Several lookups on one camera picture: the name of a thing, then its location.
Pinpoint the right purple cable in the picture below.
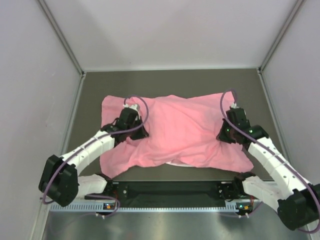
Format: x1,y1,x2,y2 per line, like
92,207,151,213
219,88,320,235

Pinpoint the grey slotted cable duct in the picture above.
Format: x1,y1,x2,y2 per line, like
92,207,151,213
49,200,253,213

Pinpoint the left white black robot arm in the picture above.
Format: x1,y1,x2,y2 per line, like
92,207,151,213
38,104,149,207

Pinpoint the left aluminium frame post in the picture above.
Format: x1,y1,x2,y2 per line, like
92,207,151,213
36,0,85,76

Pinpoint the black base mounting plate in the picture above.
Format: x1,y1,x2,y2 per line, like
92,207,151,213
84,180,251,208

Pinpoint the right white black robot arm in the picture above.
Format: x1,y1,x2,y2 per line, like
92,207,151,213
216,104,320,231

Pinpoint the purple cable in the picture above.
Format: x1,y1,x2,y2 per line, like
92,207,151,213
219,88,320,235
41,94,150,220

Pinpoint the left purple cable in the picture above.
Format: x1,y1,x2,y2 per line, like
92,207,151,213
41,94,150,220

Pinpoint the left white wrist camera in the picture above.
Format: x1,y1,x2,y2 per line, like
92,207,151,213
123,104,140,112

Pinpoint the pink pillowcase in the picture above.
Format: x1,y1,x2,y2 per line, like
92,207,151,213
99,93,254,178

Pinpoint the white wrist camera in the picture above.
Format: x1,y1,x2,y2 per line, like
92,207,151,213
229,102,239,109
123,104,140,112

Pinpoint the aluminium frame post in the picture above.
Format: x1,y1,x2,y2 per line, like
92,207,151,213
36,0,85,76
257,0,307,74

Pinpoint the cream white pillow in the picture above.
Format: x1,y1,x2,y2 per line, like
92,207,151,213
166,161,192,168

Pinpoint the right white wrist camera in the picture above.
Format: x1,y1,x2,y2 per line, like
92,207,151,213
229,102,239,109

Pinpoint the aluminium front rail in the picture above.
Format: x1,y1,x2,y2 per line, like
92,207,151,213
41,181,313,201

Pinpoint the right aluminium frame post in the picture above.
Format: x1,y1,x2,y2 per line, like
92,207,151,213
257,0,307,74

